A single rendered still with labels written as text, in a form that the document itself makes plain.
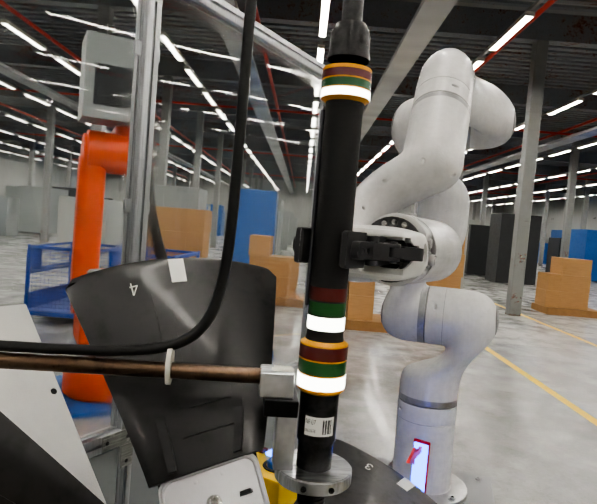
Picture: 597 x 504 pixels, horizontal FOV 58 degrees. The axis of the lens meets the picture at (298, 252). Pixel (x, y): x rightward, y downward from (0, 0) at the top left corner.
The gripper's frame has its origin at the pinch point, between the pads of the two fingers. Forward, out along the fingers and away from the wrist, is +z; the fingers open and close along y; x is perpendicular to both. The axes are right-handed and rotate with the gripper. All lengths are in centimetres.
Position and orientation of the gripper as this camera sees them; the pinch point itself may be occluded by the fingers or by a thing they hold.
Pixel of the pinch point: (330, 247)
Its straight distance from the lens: 47.8
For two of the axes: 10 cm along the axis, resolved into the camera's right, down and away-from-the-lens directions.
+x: 0.9, -10.0, -0.4
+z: -5.1, -0.1, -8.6
